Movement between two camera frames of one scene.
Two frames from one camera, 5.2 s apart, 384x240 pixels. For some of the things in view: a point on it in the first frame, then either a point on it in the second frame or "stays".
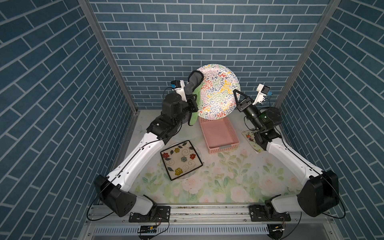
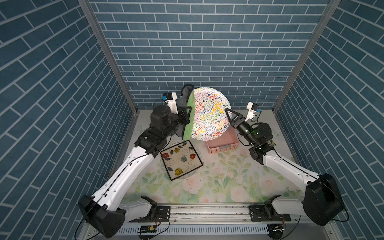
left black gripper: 191,105 to 183,116
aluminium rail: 201,213 stays
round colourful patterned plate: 217,100 to 209,121
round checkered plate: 187,174 stays
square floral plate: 180,159 stays
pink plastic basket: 219,135 stays
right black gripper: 248,102 to 238,120
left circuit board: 148,229 stays
